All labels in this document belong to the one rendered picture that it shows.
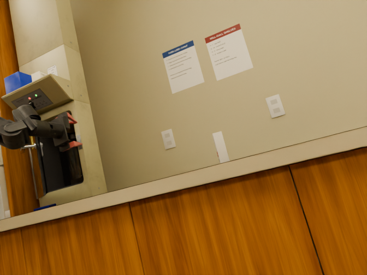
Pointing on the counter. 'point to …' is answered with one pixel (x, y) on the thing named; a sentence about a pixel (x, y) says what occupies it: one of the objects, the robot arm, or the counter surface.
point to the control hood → (57, 91)
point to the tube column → (41, 27)
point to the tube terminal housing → (86, 120)
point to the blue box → (16, 81)
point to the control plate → (33, 100)
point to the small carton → (37, 75)
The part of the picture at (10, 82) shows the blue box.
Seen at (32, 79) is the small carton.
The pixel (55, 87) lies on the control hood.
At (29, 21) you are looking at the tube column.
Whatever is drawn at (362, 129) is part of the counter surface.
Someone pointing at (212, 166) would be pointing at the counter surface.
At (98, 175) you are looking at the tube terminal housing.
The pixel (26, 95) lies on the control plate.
